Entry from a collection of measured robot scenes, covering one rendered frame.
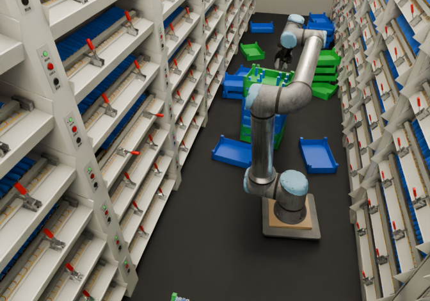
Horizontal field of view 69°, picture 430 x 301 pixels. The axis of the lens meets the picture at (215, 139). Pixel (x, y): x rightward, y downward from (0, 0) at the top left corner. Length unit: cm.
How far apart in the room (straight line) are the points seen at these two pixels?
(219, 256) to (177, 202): 45
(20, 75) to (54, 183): 31
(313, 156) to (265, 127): 105
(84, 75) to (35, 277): 61
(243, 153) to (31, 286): 165
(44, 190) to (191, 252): 103
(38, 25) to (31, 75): 12
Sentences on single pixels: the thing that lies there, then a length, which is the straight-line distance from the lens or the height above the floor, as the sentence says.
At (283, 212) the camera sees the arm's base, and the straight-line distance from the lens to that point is 184.
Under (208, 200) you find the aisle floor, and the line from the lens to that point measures 204.
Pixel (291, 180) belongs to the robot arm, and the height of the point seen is 35.
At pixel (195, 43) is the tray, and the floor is 72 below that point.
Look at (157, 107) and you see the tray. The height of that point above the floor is 71.
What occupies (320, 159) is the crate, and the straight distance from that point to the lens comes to 240.
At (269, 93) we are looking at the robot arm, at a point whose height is 91.
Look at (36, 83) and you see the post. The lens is 90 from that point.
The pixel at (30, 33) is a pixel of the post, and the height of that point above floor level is 132.
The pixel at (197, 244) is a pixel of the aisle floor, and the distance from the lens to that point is 186.
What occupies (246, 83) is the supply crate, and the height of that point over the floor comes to 51.
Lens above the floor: 159
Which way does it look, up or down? 40 degrees down
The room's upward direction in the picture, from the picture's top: 1 degrees counter-clockwise
